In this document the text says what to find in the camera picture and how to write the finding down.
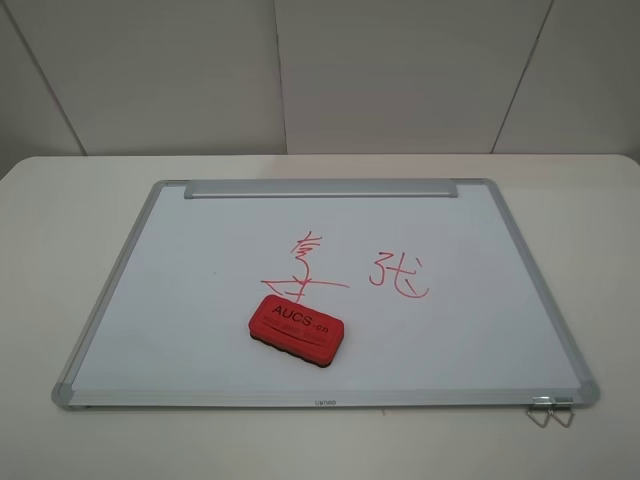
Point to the red whiteboard eraser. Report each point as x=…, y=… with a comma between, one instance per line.
x=297, y=330

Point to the white aluminium-framed whiteboard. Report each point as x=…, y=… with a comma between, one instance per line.
x=442, y=301

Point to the left metal binder clip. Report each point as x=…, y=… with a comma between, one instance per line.
x=539, y=411

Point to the metal binder clip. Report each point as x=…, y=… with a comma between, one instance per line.
x=539, y=411
x=561, y=409

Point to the right metal binder clip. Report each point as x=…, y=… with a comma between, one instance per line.
x=561, y=409

